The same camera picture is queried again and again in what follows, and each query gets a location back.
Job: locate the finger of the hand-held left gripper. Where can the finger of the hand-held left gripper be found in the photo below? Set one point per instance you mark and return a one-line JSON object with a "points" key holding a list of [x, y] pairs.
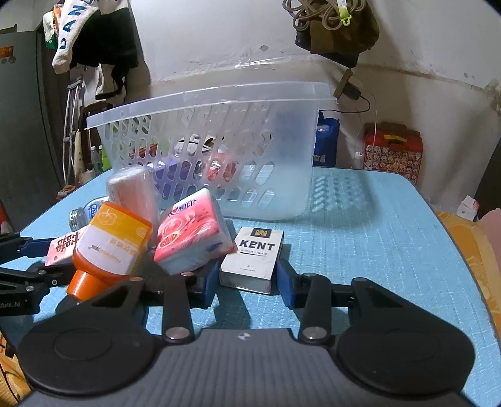
{"points": [[34, 245], [43, 275]]}

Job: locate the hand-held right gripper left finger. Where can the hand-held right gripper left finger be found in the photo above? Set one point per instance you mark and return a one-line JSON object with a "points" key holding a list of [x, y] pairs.
{"points": [[209, 282]]}

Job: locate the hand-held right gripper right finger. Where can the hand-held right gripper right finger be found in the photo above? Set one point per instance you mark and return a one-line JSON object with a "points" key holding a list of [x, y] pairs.
{"points": [[285, 287]]}

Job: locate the pink snack packet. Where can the pink snack packet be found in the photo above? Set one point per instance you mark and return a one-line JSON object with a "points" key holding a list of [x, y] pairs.
{"points": [[62, 246]]}

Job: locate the white cigarette pack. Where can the white cigarette pack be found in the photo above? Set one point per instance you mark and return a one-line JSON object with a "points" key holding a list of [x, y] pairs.
{"points": [[250, 260]]}

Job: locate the clear plastic basket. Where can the clear plastic basket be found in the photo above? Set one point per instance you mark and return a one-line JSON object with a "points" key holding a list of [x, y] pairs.
{"points": [[274, 129]]}

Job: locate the pink tissue pack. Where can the pink tissue pack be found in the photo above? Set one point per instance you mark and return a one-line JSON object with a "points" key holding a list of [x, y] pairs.
{"points": [[191, 234]]}

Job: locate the clear plastic water bottle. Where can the clear plastic water bottle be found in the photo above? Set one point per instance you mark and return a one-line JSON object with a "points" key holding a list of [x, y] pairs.
{"points": [[88, 211]]}

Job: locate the orange bottle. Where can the orange bottle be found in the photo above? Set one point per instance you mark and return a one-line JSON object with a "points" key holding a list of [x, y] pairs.
{"points": [[109, 246]]}

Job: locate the blue tablecloth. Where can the blue tablecloth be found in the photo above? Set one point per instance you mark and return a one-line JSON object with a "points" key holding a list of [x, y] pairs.
{"points": [[372, 234]]}

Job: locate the pale pink cylinder container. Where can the pale pink cylinder container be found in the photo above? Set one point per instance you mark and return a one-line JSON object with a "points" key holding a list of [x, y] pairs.
{"points": [[131, 191]]}

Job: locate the green bottle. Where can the green bottle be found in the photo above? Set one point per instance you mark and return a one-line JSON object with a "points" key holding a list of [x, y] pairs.
{"points": [[105, 158]]}

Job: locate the red white packet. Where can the red white packet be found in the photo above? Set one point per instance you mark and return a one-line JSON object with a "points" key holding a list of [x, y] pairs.
{"points": [[221, 169]]}

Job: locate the grey cabinet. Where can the grey cabinet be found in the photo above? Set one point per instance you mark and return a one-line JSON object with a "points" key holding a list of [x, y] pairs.
{"points": [[23, 129]]}

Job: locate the metal crutch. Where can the metal crutch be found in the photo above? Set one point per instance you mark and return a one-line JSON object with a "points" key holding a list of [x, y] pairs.
{"points": [[70, 125]]}

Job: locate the blue bag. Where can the blue bag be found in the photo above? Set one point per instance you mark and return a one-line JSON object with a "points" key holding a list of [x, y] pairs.
{"points": [[327, 139]]}

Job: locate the red printed box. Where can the red printed box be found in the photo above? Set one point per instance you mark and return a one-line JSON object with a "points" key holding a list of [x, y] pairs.
{"points": [[393, 154]]}

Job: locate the yellow patterned blanket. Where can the yellow patterned blanket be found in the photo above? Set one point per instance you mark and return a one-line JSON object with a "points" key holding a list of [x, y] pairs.
{"points": [[473, 258]]}

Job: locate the small white box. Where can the small white box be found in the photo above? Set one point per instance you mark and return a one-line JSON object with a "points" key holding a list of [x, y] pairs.
{"points": [[469, 207]]}

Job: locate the black charger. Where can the black charger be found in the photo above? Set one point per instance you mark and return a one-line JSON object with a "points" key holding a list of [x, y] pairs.
{"points": [[352, 90]]}

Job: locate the white printed sock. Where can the white printed sock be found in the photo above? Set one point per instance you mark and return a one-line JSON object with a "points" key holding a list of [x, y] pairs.
{"points": [[70, 35]]}

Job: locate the black hanging garment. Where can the black hanging garment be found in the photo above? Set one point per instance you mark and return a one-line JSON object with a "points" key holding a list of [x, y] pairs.
{"points": [[113, 43]]}

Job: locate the olive hanging bag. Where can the olive hanging bag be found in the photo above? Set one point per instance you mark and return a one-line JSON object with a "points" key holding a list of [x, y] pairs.
{"points": [[344, 43]]}

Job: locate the yellow-green clip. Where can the yellow-green clip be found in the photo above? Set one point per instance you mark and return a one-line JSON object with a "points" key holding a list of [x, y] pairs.
{"points": [[344, 13]]}

